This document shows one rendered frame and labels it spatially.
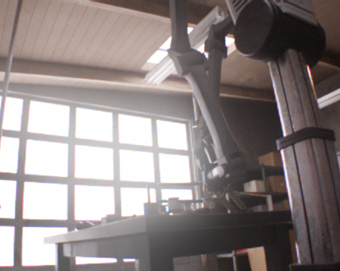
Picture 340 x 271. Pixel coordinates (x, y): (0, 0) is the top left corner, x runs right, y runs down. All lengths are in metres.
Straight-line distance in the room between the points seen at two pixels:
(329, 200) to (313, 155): 0.10
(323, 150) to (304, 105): 0.11
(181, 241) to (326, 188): 0.53
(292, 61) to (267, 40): 0.08
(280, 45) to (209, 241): 0.67
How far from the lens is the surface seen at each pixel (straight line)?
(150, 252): 0.98
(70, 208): 4.28
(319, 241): 0.71
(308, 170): 0.72
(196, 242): 1.10
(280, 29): 0.80
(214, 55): 1.45
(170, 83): 4.73
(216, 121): 1.01
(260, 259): 4.71
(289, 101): 0.79
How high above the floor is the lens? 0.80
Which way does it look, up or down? 20 degrees up
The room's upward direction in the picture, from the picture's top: 4 degrees counter-clockwise
